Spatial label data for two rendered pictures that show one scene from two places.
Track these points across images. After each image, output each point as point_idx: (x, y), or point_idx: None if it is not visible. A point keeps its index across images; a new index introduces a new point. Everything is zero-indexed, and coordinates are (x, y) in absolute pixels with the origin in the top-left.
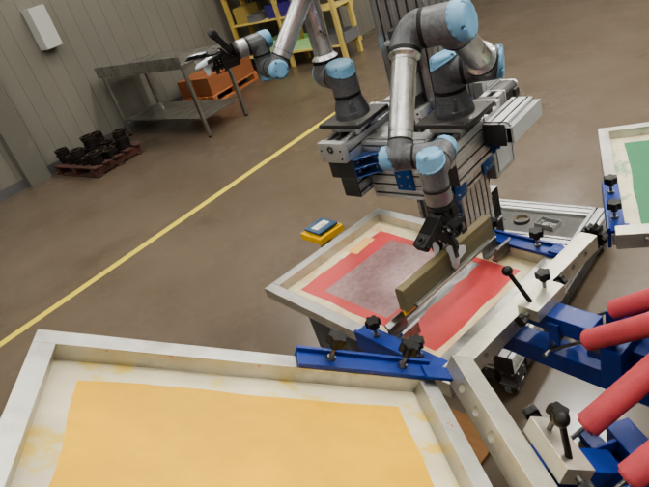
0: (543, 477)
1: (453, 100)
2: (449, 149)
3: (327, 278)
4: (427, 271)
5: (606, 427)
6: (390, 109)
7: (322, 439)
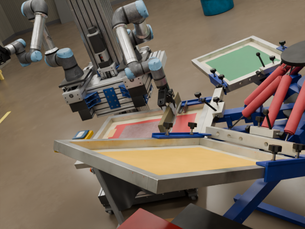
0: (267, 137)
1: None
2: None
3: None
4: (166, 115)
5: (273, 125)
6: (123, 51)
7: (187, 153)
